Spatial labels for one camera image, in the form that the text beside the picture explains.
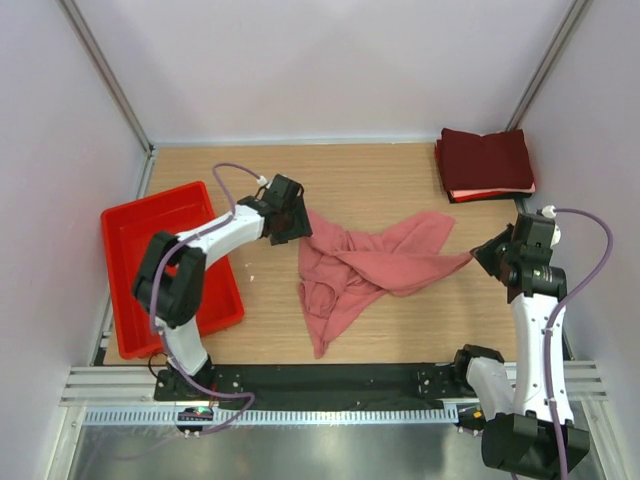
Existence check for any left aluminium frame post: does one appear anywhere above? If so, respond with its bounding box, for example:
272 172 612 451
57 0 154 155

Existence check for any red plastic tray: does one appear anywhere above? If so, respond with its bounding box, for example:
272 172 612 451
101 181 245 363

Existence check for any dark red folded shirt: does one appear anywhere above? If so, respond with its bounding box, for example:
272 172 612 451
439 128 535 190

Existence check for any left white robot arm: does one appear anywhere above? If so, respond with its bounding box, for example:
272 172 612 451
132 174 312 400

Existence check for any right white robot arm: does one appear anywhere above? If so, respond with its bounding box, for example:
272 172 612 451
450 207 590 479

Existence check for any slotted cable duct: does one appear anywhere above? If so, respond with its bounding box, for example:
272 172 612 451
83 406 458 428

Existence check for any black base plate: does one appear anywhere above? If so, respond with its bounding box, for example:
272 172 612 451
154 362 494 414

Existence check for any pink folded shirt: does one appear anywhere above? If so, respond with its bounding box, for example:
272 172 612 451
447 183 536 202

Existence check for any aluminium frame post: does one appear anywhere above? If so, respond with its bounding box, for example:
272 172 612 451
57 0 154 155
505 0 594 131

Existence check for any pink t shirt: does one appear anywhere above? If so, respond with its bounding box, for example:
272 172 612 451
297 210 472 359

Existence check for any right aluminium frame post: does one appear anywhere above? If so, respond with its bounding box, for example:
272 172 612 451
505 0 594 131

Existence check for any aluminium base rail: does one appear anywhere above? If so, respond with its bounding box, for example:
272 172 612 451
59 360 608 406

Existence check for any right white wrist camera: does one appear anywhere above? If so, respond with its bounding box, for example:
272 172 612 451
539 204 562 249

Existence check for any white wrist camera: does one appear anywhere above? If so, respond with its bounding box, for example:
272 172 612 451
539 204 562 249
256 176 272 195

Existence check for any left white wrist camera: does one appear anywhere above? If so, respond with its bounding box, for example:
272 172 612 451
256 176 272 195

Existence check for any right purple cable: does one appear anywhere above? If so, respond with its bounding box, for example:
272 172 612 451
542 207 615 476

